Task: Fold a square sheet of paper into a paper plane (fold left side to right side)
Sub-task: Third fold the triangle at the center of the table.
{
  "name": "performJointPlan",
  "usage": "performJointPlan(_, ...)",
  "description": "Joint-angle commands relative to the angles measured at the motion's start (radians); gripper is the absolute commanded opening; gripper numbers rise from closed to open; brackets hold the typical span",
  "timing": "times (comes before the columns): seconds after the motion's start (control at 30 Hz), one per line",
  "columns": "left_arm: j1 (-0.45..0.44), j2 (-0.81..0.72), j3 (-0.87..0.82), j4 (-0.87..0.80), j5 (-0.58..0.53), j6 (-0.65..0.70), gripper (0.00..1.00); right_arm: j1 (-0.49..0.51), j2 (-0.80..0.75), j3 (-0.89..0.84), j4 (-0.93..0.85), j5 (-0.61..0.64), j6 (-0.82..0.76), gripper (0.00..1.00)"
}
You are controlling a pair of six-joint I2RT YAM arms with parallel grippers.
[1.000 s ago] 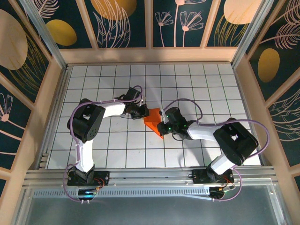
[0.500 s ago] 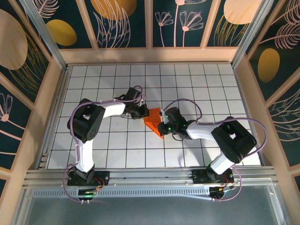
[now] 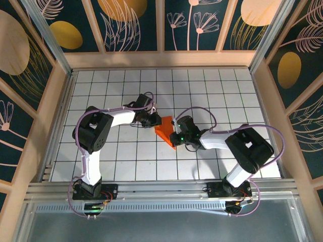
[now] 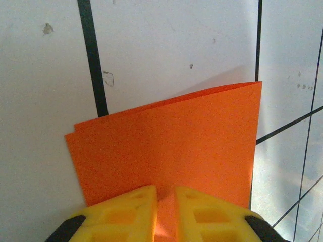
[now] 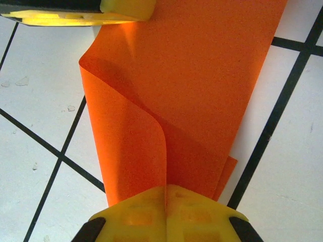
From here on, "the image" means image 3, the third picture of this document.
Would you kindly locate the orange cloth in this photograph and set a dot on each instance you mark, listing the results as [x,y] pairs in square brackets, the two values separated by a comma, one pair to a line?
[164,128]

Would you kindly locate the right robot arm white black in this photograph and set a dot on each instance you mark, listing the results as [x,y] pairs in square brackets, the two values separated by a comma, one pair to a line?
[215,140]

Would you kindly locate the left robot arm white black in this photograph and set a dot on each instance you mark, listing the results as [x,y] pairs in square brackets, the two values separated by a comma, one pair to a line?
[123,118]

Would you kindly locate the grey translucent platform sheet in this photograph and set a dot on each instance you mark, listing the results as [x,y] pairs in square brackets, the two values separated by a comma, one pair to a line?
[161,227]

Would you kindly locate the small black controller board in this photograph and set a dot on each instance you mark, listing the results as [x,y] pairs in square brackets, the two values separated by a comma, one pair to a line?
[94,207]
[237,206]

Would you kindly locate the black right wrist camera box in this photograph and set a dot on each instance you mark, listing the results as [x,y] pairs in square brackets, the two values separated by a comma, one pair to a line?
[186,124]

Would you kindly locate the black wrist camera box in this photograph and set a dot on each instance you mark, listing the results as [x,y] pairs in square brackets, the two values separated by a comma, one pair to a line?
[186,124]
[144,102]

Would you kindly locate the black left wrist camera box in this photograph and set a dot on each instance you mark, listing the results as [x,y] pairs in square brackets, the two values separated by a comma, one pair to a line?
[144,102]

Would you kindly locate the long aluminium mounting rail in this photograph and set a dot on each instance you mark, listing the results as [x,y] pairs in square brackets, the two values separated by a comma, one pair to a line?
[161,187]

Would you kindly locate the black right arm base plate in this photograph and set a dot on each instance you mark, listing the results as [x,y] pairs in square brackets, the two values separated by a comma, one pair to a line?
[214,190]

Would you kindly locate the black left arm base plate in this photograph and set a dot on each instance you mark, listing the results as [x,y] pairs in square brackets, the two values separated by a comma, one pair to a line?
[111,191]

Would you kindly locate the aluminium side rail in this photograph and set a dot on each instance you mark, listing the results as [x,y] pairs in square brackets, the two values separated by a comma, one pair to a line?
[263,100]
[57,126]

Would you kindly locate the wall panel pink flowers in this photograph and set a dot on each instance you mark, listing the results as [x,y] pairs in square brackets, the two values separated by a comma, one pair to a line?
[181,37]
[12,141]

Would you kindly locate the wall panel yellow circle leaves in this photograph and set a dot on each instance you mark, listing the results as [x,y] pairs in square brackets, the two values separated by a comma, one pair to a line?
[126,25]

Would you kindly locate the wall panel yellow oval feather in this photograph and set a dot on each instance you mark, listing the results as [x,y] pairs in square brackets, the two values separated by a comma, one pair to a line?
[70,25]
[297,50]

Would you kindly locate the aluminium corner post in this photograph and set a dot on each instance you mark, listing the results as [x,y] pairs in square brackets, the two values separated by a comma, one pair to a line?
[268,37]
[50,37]

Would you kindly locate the wall panel pale circle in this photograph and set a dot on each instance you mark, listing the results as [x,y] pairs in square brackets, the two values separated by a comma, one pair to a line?
[252,25]
[15,50]

